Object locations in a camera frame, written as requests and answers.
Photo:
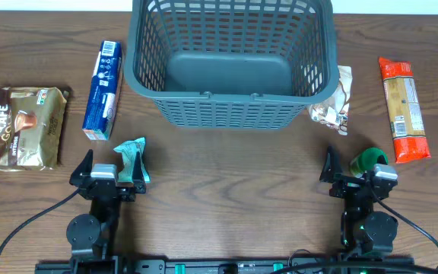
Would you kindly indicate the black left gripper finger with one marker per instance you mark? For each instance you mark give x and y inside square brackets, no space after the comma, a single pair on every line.
[82,171]
[137,173]

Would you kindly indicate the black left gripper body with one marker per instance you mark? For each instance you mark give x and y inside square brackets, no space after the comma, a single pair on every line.
[107,190]

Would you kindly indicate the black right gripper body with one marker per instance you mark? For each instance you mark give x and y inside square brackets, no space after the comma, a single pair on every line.
[354,186]

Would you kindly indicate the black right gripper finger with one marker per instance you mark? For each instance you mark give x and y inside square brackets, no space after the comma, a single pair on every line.
[331,171]
[380,159]

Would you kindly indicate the green lidded jar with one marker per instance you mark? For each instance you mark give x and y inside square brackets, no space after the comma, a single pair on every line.
[366,160]

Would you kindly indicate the beige Pantree snack bag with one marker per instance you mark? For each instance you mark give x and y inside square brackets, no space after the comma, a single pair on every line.
[333,112]

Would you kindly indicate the orange biscuit packet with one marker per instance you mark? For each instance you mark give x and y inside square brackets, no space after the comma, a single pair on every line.
[405,118]

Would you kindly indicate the blue rectangular carton box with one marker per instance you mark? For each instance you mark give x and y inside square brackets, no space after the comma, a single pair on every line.
[104,92]

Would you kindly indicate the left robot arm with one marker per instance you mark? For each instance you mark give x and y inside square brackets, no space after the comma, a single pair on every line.
[92,235]

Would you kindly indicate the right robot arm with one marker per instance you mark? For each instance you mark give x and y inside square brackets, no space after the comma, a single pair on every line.
[364,231]

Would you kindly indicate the crumpled teal snack packet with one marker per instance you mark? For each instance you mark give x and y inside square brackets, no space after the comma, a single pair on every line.
[131,151]

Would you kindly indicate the gold Nescafe coffee bag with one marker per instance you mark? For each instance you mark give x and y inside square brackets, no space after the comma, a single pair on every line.
[30,127]

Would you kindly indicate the grey plastic lattice basket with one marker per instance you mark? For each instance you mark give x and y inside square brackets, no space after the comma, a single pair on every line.
[244,64]

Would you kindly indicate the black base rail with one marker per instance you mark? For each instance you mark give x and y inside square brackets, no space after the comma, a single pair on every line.
[223,266]

